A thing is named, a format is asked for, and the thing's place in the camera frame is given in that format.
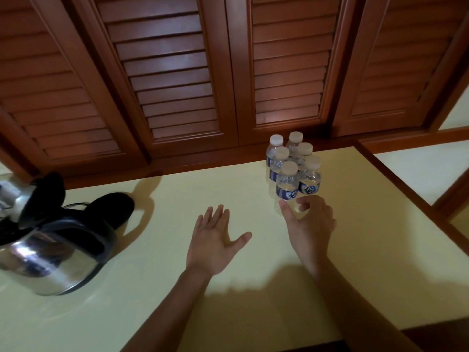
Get wooden cabinet cream top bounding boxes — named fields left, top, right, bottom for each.
left=0, top=137, right=469, bottom=352

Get person's right forearm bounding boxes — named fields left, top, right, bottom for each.
left=311, top=258, right=426, bottom=352

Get person's left forearm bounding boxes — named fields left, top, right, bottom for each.
left=121, top=265, right=213, bottom=352

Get person's left hand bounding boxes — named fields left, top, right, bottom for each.
left=186, top=205, right=253, bottom=278

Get wooden louvered shutter door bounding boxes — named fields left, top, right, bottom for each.
left=331, top=0, right=469, bottom=138
left=0, top=0, right=149, bottom=180
left=69, top=0, right=241, bottom=160
left=225, top=0, right=362, bottom=147

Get cluster of small water bottles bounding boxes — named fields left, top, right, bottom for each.
left=265, top=131, right=323, bottom=197

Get person's right hand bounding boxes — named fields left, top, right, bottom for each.
left=278, top=195, right=337, bottom=279

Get stainless steel electric kettle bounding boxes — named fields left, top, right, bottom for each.
left=0, top=172, right=135, bottom=297

